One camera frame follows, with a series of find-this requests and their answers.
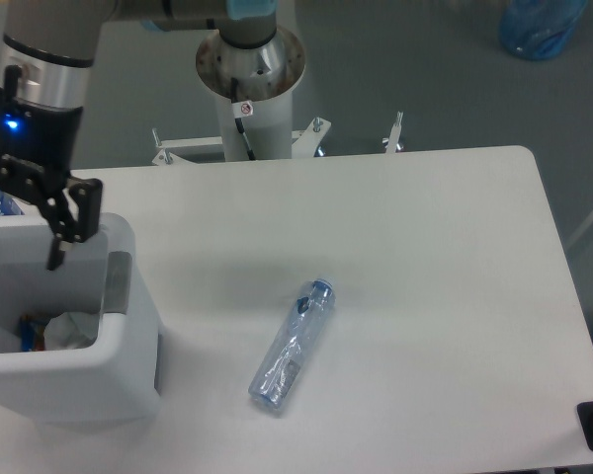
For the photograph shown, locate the white trash can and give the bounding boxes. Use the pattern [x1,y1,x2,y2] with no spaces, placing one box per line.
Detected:
[0,213,162,423]

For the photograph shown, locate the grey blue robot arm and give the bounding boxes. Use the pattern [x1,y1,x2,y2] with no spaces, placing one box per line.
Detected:
[0,1,277,271]

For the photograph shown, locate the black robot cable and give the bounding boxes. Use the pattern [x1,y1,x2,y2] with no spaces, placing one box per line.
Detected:
[229,77,258,162]

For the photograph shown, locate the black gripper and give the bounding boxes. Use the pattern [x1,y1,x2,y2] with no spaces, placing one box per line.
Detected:
[0,66,103,271]

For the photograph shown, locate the colourful snack wrapper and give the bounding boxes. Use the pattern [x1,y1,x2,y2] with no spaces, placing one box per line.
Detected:
[19,315,52,353]

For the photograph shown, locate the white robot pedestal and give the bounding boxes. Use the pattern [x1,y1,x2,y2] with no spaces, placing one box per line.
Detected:
[152,27,332,166]

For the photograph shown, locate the white paper tissue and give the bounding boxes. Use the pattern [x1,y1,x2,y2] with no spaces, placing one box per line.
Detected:
[44,311,100,351]

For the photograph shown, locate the clear plastic water bottle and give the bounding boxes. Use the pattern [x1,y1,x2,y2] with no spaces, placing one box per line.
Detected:
[248,277,336,412]

